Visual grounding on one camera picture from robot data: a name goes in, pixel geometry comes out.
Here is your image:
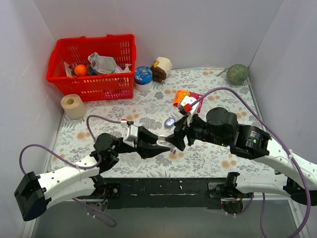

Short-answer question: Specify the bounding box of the white clip earbud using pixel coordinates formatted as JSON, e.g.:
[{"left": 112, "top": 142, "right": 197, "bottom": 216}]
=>
[{"left": 162, "top": 140, "right": 170, "bottom": 145}]

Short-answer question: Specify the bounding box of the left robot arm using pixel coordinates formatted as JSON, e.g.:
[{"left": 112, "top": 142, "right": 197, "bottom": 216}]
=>
[{"left": 14, "top": 125, "right": 174, "bottom": 221}]

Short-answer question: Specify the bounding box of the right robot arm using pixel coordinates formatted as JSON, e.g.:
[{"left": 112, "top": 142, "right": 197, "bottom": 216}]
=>
[{"left": 161, "top": 107, "right": 317, "bottom": 206}]

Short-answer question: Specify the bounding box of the purple earbud charging case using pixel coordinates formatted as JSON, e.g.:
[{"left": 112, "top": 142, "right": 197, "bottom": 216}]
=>
[{"left": 164, "top": 118, "right": 175, "bottom": 128}]

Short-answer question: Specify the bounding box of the floral table mat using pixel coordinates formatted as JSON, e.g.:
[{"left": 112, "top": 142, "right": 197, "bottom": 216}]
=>
[{"left": 47, "top": 68, "right": 274, "bottom": 178}]

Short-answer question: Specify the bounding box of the orange pink sponge box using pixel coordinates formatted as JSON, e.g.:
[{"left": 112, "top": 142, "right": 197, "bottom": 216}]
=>
[{"left": 173, "top": 89, "right": 205, "bottom": 114}]

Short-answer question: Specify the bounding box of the beige paper roll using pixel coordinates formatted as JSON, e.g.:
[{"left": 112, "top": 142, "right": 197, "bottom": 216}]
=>
[{"left": 60, "top": 94, "right": 87, "bottom": 119}]

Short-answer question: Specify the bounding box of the blue white cup container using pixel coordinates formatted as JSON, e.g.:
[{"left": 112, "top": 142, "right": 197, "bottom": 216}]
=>
[{"left": 134, "top": 66, "right": 153, "bottom": 92}]

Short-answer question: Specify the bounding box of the brown white plush toy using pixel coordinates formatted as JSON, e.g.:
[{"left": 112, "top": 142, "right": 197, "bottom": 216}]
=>
[{"left": 150, "top": 57, "right": 172, "bottom": 82}]

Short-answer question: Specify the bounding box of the green melon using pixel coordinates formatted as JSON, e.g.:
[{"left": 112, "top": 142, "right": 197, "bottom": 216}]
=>
[{"left": 216, "top": 64, "right": 249, "bottom": 86}]

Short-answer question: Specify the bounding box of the white pump bottle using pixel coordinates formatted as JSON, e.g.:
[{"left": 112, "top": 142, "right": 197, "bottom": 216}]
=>
[{"left": 122, "top": 64, "right": 132, "bottom": 73}]

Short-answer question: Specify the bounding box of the red plastic shopping basket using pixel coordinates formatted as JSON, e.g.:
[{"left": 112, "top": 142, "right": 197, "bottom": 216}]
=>
[{"left": 46, "top": 34, "right": 137, "bottom": 102}]

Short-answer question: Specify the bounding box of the grey crumpled bag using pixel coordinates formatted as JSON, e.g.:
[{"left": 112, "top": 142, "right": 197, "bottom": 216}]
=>
[{"left": 88, "top": 52, "right": 117, "bottom": 75}]

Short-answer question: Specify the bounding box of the orange fruit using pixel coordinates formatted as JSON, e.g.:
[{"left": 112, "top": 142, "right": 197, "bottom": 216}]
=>
[{"left": 74, "top": 64, "right": 88, "bottom": 77}]

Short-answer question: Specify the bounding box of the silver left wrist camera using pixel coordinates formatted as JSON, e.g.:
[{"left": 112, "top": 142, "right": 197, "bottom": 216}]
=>
[{"left": 123, "top": 124, "right": 138, "bottom": 148}]

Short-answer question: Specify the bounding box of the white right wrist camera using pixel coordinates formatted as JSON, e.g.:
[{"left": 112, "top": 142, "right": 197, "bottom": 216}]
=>
[{"left": 177, "top": 96, "right": 199, "bottom": 126}]

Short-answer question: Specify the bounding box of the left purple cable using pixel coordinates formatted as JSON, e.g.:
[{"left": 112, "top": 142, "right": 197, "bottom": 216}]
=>
[{"left": 19, "top": 115, "right": 129, "bottom": 228}]

